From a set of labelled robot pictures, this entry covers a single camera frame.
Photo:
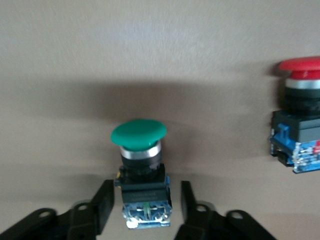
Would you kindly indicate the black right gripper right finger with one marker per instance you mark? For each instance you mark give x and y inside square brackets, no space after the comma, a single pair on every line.
[207,225]

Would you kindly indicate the green mushroom push button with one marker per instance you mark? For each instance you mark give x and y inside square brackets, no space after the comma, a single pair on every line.
[138,135]

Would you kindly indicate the red mushroom push button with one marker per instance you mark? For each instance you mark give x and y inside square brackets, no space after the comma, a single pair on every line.
[300,125]

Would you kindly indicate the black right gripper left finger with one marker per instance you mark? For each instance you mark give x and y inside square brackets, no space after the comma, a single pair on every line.
[82,222]

